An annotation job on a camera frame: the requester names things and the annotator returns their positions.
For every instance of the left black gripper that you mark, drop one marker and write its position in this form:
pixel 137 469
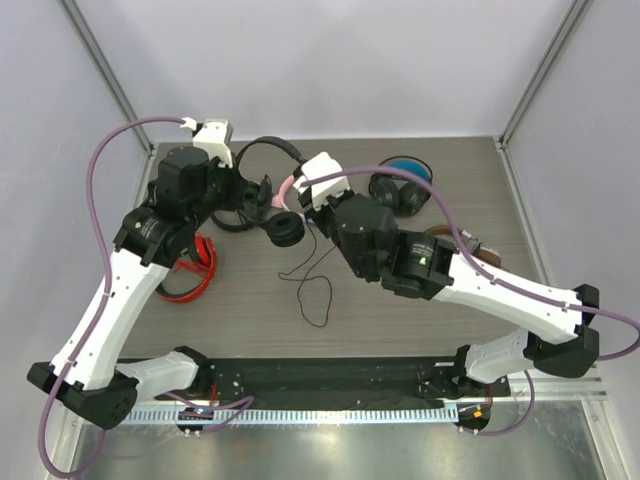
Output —
pixel 234 202

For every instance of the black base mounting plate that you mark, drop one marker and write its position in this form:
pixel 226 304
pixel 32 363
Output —
pixel 341 384

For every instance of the pink blue cat-ear headphones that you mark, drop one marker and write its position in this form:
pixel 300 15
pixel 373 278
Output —
pixel 278 200

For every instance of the black wired on-ear headphones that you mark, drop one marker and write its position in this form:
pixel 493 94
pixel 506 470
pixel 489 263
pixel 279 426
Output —
pixel 285 229

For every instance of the red headphones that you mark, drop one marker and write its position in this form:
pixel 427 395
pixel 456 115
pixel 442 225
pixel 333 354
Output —
pixel 200 259

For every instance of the black blue over-ear headphones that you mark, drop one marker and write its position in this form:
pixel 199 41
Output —
pixel 405 198

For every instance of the aluminium rail front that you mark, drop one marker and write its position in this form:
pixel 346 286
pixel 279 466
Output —
pixel 548 388

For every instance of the slotted cable duct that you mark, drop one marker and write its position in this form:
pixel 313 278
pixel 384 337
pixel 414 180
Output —
pixel 166 414

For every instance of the brown leather headphones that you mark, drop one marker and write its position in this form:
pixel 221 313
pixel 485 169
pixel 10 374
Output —
pixel 475 247

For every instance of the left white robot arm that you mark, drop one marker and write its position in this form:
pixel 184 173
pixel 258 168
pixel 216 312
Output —
pixel 85 376

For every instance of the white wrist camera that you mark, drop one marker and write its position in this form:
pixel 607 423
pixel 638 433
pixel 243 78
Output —
pixel 319 182
pixel 212 136

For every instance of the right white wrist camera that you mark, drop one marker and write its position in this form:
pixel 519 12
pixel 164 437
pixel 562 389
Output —
pixel 319 182

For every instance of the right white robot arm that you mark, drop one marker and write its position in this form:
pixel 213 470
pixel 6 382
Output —
pixel 550 337

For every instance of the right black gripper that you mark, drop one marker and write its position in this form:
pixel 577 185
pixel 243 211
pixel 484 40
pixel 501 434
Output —
pixel 317 219

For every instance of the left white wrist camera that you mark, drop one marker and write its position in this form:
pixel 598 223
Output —
pixel 212 136

